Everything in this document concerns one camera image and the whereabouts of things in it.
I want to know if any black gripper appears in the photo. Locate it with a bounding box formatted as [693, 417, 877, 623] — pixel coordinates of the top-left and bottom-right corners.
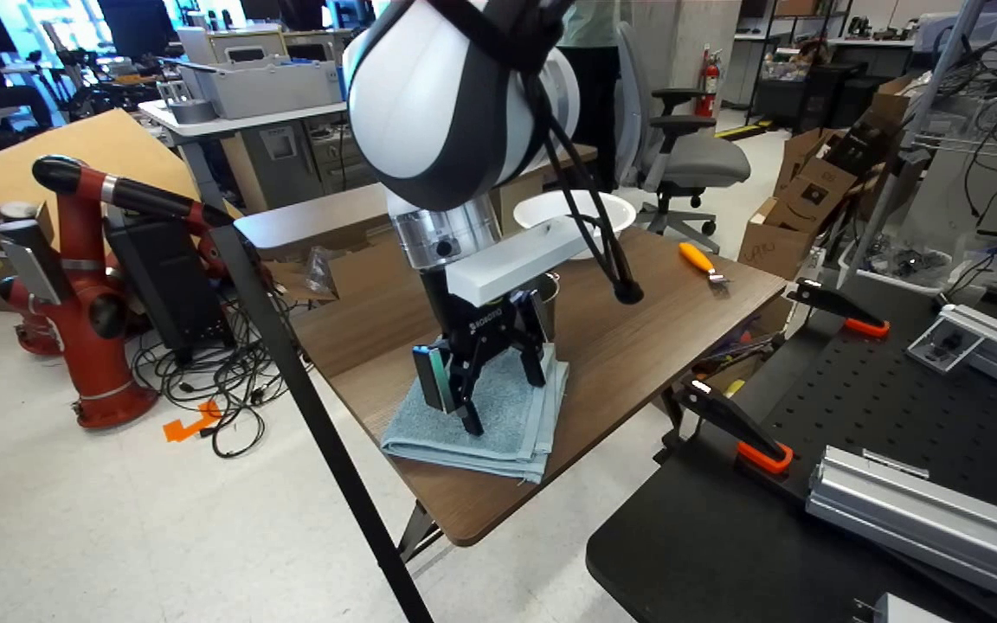
[413, 272, 547, 435]

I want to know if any light blue towel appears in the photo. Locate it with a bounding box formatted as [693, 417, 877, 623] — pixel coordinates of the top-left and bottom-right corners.
[382, 349, 567, 485]

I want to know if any red robot arm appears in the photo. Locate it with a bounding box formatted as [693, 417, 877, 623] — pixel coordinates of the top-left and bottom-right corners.
[0, 156, 229, 433]

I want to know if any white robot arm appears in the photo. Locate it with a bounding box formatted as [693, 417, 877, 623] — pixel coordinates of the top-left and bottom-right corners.
[343, 0, 582, 435]

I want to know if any white plastic bowl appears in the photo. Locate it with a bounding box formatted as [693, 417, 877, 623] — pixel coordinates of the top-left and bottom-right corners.
[512, 192, 638, 238]

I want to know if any near orange black clamp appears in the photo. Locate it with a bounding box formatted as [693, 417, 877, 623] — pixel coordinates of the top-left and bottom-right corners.
[678, 381, 797, 478]

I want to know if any orange black clamp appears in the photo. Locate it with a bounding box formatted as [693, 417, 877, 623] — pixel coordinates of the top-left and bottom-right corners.
[678, 381, 797, 478]
[790, 280, 890, 341]

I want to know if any black tripod pole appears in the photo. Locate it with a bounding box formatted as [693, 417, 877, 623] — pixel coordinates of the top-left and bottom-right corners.
[212, 224, 432, 623]

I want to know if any grey office chair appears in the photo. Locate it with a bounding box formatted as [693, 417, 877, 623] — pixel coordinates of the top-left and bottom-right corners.
[617, 22, 760, 257]

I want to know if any black perforated breadboard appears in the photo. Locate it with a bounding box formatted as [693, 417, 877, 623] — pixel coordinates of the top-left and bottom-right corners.
[586, 278, 997, 623]

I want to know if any wooden raised shelf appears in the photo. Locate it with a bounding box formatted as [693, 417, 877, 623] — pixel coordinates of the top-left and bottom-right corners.
[232, 138, 601, 257]

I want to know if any person in green shirt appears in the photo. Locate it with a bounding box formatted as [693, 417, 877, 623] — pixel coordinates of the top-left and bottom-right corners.
[556, 0, 618, 192]

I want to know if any far orange black clamp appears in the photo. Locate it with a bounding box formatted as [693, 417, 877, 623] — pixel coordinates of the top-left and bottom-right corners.
[790, 280, 890, 341]

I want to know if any red fire extinguisher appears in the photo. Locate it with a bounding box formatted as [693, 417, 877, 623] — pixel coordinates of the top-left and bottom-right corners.
[695, 45, 718, 118]

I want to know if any large cardboard box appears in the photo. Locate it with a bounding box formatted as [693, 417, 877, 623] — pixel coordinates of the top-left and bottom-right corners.
[0, 111, 196, 243]

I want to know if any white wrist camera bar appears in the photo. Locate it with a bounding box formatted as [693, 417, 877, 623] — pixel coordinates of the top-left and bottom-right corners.
[445, 220, 601, 307]

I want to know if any orange handled peeler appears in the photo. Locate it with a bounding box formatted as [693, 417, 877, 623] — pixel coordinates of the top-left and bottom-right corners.
[678, 243, 728, 283]

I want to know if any far aluminium rail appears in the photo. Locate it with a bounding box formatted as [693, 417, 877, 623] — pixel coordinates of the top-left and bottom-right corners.
[907, 306, 997, 381]

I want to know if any aluminium rail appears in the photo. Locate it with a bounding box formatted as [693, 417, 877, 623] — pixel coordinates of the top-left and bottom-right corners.
[805, 448, 997, 595]
[907, 306, 997, 381]

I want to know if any near aluminium rail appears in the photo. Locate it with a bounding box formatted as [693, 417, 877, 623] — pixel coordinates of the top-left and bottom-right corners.
[805, 448, 997, 595]

